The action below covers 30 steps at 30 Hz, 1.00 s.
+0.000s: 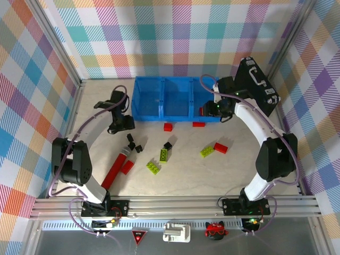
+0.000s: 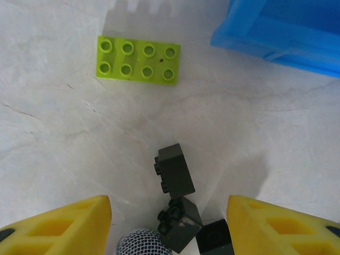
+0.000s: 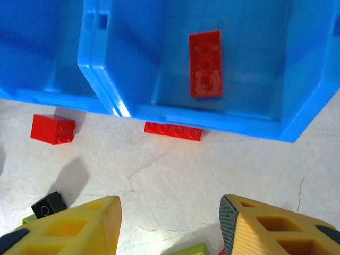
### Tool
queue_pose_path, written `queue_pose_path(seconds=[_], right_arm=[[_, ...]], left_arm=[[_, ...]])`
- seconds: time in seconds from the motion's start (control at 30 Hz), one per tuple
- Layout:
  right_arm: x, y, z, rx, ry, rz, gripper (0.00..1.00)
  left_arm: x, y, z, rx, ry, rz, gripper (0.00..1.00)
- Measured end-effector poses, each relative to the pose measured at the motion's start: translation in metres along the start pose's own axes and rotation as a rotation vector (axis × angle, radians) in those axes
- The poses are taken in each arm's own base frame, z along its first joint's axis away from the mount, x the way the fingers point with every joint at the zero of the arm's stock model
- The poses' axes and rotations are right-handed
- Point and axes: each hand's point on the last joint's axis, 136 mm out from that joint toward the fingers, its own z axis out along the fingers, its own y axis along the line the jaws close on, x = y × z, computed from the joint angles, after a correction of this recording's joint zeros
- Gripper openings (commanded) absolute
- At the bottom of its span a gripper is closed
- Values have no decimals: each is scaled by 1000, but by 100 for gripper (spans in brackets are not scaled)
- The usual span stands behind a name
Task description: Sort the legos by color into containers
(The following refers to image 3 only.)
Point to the red lego plate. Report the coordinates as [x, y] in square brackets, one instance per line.
[172, 131]

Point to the black small lego brick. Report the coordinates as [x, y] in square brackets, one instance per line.
[47, 207]

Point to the blue plastic bin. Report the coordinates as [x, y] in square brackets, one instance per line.
[265, 53]
[40, 40]

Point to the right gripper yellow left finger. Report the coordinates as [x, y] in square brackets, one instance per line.
[103, 225]

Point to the lime green lego brick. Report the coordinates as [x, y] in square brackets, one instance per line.
[188, 250]
[29, 220]

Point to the red two-by-two lego brick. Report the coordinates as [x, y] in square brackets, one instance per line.
[47, 128]

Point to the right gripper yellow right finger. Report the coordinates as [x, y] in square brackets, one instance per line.
[247, 233]

